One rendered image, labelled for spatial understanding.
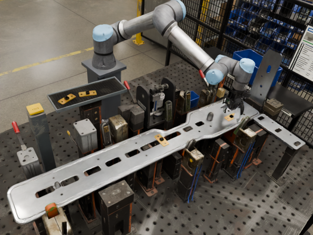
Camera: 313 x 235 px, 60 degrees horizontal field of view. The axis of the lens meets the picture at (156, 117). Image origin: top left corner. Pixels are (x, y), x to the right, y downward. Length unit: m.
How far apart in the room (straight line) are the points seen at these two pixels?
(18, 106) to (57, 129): 1.51
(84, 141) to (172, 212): 0.59
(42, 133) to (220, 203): 0.99
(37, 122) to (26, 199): 0.35
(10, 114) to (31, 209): 2.19
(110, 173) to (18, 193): 0.37
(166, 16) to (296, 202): 1.23
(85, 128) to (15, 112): 2.09
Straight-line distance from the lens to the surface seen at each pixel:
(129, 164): 1.25
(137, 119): 1.41
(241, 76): 1.41
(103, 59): 1.68
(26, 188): 1.23
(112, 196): 1.11
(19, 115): 3.23
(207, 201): 1.56
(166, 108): 1.46
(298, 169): 1.95
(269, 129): 1.64
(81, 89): 1.42
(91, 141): 1.28
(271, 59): 1.69
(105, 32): 1.62
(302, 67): 1.94
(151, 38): 4.42
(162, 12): 1.38
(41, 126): 1.37
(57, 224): 1.05
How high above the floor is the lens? 1.95
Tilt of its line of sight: 40 degrees down
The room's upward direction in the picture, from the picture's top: 7 degrees clockwise
